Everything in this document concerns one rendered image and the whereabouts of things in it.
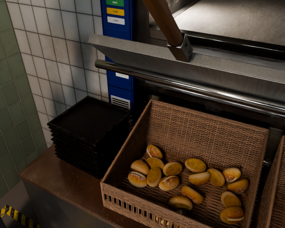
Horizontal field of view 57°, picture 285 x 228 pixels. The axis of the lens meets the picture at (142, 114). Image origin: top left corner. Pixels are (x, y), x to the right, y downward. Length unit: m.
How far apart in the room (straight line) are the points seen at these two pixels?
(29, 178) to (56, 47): 0.72
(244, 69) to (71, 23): 1.03
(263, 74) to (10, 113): 1.61
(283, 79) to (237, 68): 0.09
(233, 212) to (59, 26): 1.21
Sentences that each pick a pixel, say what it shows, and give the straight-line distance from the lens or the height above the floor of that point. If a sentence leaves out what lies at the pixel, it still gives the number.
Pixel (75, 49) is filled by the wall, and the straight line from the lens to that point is 1.50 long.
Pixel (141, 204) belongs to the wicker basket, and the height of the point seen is 0.70.
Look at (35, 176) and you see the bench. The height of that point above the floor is 0.58.
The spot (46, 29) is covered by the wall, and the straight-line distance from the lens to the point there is 1.60.
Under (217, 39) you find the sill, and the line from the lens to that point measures 1.12.
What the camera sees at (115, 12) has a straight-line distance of 1.24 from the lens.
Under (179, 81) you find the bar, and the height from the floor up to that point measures 1.17.
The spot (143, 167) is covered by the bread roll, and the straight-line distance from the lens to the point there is 1.22.
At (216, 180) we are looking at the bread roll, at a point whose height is 0.63.
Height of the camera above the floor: 1.55
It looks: 36 degrees down
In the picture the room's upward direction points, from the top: straight up
